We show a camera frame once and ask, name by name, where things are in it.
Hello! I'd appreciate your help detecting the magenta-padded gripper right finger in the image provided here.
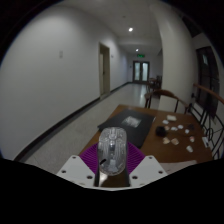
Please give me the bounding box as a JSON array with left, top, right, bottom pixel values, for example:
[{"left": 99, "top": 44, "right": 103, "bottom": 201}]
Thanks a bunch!
[{"left": 124, "top": 142, "right": 169, "bottom": 188}]

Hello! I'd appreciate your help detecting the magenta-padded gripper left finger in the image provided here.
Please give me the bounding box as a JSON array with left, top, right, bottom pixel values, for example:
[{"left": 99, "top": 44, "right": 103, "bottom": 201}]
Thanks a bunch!
[{"left": 56, "top": 143, "right": 101, "bottom": 188}]

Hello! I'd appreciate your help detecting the transparent computer mouse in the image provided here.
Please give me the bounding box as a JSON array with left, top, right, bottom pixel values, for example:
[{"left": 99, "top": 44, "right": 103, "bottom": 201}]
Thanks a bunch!
[{"left": 97, "top": 126, "right": 128, "bottom": 177}]

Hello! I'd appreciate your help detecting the small black box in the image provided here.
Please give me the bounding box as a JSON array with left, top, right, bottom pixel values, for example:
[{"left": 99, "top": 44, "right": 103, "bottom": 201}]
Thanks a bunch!
[{"left": 155, "top": 125, "right": 169, "bottom": 138}]

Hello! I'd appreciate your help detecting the black railing with wooden handrail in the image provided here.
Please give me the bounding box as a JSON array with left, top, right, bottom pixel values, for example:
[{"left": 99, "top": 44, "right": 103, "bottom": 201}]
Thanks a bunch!
[{"left": 191, "top": 83, "right": 224, "bottom": 160}]

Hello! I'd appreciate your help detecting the wooden armchair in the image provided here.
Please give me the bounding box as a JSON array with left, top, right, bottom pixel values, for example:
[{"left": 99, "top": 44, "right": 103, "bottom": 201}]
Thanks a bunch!
[{"left": 144, "top": 88, "right": 193, "bottom": 114}]

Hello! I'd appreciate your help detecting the small dark wooden chair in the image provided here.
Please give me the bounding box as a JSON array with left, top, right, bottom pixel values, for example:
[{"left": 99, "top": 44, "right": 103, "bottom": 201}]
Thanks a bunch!
[{"left": 148, "top": 75, "right": 163, "bottom": 92}]

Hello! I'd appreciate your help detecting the glazed double door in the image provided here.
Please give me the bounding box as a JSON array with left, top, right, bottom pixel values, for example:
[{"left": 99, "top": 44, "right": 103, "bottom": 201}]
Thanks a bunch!
[{"left": 132, "top": 60, "right": 150, "bottom": 83}]

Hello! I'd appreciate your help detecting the pale side door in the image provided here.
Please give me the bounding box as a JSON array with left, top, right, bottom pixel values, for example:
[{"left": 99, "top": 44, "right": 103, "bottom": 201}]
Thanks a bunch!
[{"left": 98, "top": 42, "right": 111, "bottom": 99}]

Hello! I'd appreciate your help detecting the dark framed window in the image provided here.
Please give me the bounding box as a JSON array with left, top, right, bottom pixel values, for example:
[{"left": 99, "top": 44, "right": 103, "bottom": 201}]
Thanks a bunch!
[{"left": 195, "top": 46, "right": 221, "bottom": 118}]

